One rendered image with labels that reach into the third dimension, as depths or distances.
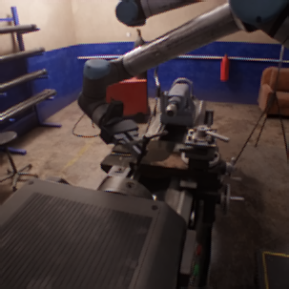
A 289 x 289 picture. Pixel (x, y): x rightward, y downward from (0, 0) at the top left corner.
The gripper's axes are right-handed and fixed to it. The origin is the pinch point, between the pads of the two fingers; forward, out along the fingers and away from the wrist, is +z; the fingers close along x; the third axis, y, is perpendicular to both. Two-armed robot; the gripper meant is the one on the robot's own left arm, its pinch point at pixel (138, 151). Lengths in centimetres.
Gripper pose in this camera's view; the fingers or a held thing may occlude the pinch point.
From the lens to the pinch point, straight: 73.4
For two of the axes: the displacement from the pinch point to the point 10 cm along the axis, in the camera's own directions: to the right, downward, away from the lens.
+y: -3.0, 7.6, 5.7
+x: -7.1, 2.2, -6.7
